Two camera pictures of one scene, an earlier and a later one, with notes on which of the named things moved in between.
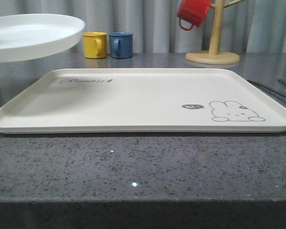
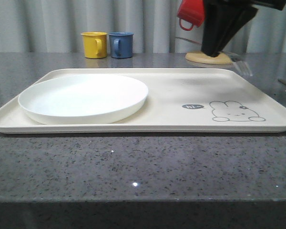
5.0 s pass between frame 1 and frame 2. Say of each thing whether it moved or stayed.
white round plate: moved
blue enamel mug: stayed
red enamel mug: stayed
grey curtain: stayed
